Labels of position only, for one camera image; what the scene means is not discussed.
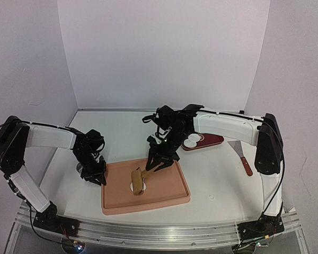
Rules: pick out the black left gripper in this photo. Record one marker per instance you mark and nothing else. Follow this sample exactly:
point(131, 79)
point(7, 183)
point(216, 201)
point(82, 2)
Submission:
point(101, 170)

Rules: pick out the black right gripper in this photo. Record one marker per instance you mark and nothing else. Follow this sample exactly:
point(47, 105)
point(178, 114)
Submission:
point(162, 155)

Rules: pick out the wooden rolling pin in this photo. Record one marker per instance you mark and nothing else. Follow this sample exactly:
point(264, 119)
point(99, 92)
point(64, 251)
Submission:
point(138, 177)

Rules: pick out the pink plastic tray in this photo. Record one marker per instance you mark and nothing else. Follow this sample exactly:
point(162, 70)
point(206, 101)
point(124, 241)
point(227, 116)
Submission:
point(164, 188)

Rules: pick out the white dough piece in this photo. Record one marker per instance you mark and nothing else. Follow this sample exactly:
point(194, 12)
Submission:
point(143, 188)

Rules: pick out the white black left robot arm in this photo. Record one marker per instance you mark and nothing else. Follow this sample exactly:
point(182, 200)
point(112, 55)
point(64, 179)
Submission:
point(21, 162)

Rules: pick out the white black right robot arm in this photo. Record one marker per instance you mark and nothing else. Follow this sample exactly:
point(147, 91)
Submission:
point(176, 127)

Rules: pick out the flat white dumpling wrapper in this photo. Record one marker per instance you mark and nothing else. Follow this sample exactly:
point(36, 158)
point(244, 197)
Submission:
point(194, 137)

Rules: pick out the dark red square tray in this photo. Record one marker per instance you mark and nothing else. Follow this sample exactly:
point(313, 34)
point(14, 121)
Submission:
point(207, 140)

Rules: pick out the metal scraper red handle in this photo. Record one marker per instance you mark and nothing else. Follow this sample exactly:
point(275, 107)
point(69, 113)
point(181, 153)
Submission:
point(236, 145)

